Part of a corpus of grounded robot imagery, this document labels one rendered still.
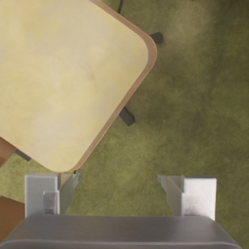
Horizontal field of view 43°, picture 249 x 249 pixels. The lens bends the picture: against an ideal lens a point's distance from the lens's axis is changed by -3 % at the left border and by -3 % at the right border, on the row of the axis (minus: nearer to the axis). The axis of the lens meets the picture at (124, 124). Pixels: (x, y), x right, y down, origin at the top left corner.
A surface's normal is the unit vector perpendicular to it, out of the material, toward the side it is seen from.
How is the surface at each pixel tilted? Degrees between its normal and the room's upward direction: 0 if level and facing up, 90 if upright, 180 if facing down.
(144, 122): 0
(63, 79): 0
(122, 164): 0
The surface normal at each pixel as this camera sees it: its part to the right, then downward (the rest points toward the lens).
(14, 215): 0.31, -0.92
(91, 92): -0.05, 0.22
